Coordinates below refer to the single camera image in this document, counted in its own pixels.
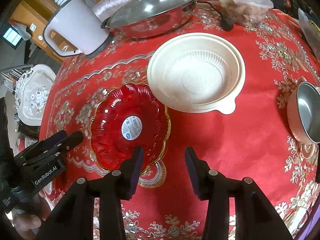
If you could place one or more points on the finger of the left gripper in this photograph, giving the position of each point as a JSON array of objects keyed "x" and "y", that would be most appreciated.
[
  {"x": 39, "y": 147},
  {"x": 63, "y": 147}
]

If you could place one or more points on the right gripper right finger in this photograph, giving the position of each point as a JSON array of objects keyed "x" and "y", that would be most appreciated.
[{"x": 256, "y": 218}]

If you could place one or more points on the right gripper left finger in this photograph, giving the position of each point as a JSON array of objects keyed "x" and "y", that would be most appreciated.
[{"x": 72, "y": 217}]

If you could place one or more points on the red glass plate gold rim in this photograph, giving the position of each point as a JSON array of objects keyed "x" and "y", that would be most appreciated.
[{"x": 128, "y": 117}]

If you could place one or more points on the pink steel cup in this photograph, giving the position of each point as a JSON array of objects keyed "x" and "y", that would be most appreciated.
[{"x": 303, "y": 116}]

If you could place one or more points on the cream plastic bowl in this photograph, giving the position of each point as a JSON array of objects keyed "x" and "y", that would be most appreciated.
[{"x": 197, "y": 73}]

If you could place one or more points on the red glass bowl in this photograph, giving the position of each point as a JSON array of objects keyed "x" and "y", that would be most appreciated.
[{"x": 54, "y": 191}]

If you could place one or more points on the person's left hand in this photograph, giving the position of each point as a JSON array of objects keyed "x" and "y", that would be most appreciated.
[{"x": 25, "y": 223}]

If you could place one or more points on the white ornate chair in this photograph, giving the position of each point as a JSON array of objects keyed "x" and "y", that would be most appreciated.
[{"x": 31, "y": 93}]

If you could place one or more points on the red floral tablecloth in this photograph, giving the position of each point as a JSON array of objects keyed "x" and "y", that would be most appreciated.
[{"x": 255, "y": 140}]

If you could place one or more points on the white electric kettle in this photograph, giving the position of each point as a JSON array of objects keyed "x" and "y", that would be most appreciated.
[{"x": 78, "y": 24}]

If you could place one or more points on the wooden cabinet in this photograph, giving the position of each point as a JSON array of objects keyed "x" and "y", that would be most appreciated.
[{"x": 34, "y": 15}]

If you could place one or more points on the steel pot glass lid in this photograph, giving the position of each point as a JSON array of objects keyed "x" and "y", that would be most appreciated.
[{"x": 149, "y": 18}]

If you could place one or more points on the clear plastic food container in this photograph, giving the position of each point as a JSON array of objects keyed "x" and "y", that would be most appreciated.
[{"x": 248, "y": 13}]

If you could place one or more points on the black power cord plug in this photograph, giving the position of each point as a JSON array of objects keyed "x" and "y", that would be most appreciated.
[{"x": 226, "y": 23}]

